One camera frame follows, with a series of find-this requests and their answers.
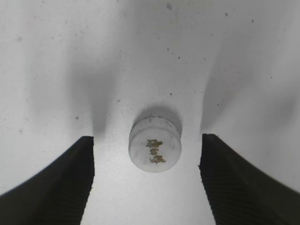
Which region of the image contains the white bottle cap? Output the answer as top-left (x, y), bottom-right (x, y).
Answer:
top-left (128, 105), bottom-right (182, 173)

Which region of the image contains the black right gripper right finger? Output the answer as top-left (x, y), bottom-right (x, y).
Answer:
top-left (199, 134), bottom-right (300, 225)

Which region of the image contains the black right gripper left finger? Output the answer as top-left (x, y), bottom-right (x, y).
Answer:
top-left (0, 136), bottom-right (95, 225)

